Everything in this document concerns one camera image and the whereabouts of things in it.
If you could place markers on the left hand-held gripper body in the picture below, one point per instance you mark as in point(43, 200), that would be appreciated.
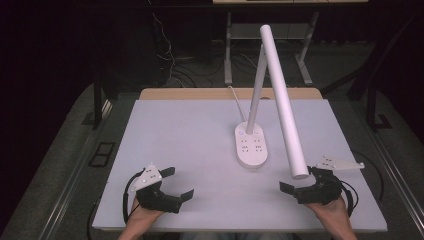
point(156, 200)

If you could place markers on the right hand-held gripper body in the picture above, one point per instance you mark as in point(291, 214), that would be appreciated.
point(321, 191)

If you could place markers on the white desk lamp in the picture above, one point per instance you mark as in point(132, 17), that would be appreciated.
point(250, 150)

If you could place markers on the person's left hand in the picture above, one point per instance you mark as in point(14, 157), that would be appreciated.
point(141, 216)

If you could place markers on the person's right hand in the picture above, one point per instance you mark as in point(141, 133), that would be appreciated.
point(333, 213)

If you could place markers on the black metal stand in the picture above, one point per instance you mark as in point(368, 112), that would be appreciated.
point(375, 106)

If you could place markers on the black floor frame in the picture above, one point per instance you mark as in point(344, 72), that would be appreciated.
point(102, 154)

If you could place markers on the grey metal desk frame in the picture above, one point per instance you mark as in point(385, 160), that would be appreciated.
point(228, 50)

